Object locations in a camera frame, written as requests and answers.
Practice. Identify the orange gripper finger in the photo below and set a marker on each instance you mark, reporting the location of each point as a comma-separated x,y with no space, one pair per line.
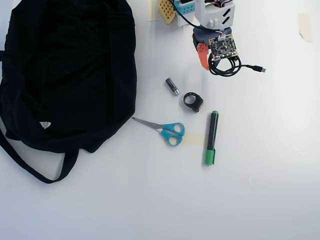
203,56

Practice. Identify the white and teal robot base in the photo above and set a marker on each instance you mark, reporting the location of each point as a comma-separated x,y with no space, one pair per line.
186,11

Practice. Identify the white and teal robot arm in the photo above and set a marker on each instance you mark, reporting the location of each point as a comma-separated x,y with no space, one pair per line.
215,13

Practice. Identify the black fabric bag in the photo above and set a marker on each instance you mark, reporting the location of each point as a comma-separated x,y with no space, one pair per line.
65,75

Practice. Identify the yellow perforated block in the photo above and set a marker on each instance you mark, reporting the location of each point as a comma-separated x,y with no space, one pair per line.
167,11

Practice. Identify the black cylindrical battery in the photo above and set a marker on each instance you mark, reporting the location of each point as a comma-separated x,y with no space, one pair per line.
172,87

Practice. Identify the beige masking tape strip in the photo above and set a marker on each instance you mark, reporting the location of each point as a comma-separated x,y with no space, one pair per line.
153,10
195,139
305,27

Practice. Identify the black marker with green cap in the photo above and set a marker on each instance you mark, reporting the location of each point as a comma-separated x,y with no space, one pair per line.
211,140

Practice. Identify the camera circuit board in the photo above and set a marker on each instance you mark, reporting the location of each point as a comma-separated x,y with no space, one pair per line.
222,48

